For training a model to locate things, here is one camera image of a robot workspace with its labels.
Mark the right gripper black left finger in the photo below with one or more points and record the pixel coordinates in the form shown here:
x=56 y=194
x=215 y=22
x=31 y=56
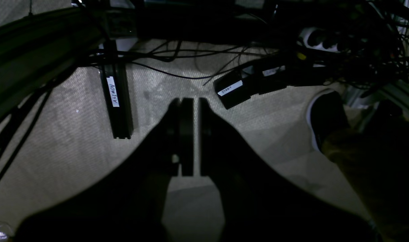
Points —
x=127 y=204

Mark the black foot pedal labelled start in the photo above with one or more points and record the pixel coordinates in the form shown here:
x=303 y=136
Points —
x=231 y=89

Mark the black bar with white label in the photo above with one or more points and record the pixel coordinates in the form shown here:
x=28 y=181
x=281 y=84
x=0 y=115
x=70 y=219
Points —
x=116 y=93

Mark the black shoe with white sole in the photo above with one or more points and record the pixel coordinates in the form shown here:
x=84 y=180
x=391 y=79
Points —
x=325 y=114

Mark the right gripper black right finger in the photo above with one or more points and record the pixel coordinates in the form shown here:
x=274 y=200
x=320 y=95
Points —
x=259 y=204

